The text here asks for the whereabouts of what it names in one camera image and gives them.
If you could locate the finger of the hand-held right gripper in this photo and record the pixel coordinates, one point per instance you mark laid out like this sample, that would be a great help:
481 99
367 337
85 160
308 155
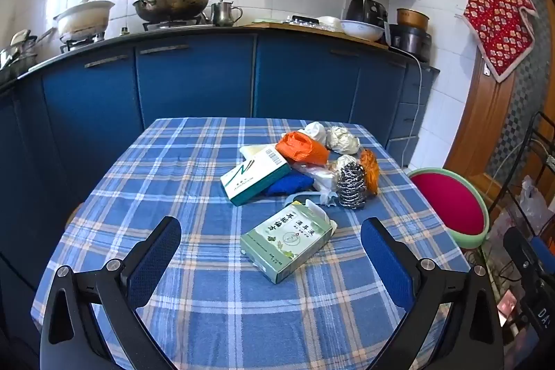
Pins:
545 252
520 255

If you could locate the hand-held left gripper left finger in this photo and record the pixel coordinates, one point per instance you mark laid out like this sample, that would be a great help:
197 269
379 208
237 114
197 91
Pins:
156 261

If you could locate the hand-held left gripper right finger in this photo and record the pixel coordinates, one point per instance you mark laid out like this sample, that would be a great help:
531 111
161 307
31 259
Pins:
386 261

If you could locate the steel wool scrubber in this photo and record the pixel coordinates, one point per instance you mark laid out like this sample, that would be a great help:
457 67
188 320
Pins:
351 186

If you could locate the red and green basin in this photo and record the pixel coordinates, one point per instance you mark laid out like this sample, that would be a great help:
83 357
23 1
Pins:
451 201

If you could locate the green medicine box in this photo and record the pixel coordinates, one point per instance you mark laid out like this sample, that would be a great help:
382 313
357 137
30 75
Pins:
282 244

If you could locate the blue cloth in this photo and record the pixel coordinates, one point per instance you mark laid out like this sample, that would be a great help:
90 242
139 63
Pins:
290 183

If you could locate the white and green box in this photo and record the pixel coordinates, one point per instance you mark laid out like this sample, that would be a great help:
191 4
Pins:
251 179

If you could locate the orange plastic bag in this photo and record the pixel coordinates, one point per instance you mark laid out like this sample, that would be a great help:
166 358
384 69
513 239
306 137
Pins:
303 149

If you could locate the cream sponge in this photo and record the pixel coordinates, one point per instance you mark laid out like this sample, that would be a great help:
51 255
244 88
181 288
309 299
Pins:
253 151

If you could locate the clear plastic bag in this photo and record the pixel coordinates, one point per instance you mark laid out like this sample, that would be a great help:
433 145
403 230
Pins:
531 196

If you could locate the blue plaid tablecloth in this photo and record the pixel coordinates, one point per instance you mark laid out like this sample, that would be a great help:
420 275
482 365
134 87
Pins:
195 188

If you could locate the wooden door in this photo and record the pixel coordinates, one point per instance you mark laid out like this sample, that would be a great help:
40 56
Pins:
477 114

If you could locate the blue kitchen cabinet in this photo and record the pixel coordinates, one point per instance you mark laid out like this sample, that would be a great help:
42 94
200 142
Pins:
195 79

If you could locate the dark rice cooker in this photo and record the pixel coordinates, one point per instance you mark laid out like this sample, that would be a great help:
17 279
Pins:
409 40

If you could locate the white patterned bowl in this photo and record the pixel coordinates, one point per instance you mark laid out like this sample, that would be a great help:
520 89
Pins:
360 31

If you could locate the gas stove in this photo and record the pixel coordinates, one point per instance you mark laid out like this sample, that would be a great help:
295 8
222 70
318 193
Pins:
173 24

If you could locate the golden inner pot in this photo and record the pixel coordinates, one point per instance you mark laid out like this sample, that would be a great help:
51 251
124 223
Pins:
412 19

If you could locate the steel pot with lid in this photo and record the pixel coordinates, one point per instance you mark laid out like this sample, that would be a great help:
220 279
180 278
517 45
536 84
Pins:
17 53

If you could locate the red quilted cloth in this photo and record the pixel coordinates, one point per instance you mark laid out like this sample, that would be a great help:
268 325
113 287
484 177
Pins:
498 6

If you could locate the white cooking pot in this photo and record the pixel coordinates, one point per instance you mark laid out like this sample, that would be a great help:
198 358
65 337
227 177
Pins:
82 19

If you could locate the black air fryer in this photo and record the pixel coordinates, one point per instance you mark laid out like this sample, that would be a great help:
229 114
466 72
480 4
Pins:
366 8

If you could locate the clear blister tray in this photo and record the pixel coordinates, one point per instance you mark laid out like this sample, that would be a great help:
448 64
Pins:
303 19

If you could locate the steel kettle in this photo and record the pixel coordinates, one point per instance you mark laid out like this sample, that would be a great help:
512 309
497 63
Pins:
223 14

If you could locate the dark wok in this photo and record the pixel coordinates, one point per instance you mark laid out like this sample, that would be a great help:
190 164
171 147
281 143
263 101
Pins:
173 3

